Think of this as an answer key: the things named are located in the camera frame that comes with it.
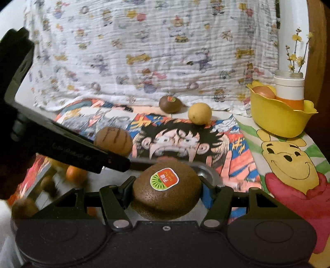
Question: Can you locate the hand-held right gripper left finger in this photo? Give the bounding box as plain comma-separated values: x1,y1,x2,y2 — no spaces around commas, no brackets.
33,176,137,231

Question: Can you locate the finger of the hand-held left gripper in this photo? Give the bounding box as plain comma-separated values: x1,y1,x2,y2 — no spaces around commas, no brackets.
103,152,131,173

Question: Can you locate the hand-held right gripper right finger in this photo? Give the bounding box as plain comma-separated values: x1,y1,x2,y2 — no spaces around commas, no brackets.
198,178,307,231

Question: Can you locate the striped pepino melon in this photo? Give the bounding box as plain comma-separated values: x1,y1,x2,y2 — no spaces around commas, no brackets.
93,126,133,157

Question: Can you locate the metal tray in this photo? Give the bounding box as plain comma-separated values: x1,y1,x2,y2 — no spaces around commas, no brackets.
23,158,223,219

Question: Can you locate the large kiwi with sticker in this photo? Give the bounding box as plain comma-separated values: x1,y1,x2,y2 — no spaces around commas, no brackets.
130,160,203,221

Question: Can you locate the small brown round fruit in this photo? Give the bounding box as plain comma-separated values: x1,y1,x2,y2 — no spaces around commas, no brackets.
40,175,59,197
12,198,39,220

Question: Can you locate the small kiwi with sticker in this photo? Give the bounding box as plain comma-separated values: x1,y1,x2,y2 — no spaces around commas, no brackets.
159,95,183,114

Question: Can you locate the yellow lemon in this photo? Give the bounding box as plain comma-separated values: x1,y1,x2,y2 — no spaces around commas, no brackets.
188,102,212,125

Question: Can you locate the colourful dragon anime poster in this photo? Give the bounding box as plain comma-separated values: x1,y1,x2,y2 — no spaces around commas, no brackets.
10,99,136,207

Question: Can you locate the shouting anime character poster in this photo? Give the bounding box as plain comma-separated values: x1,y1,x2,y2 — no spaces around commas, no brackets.
130,113,263,225

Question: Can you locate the yellow plastic bowl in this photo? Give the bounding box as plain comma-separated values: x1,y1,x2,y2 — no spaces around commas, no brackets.
246,80,318,138

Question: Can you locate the cartoon printed blanket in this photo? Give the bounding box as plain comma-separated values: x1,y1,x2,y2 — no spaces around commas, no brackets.
22,0,280,118

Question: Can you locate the orange bottle with white lid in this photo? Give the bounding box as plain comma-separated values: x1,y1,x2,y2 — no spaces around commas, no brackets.
274,77,305,111

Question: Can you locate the clear glass jar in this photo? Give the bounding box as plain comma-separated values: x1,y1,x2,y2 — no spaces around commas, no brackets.
274,69,304,80

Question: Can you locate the curved wooden board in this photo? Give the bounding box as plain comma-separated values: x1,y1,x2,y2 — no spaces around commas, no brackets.
305,0,330,165

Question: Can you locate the yellow flower sprig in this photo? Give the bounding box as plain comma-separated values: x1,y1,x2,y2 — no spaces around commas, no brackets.
285,27,315,74

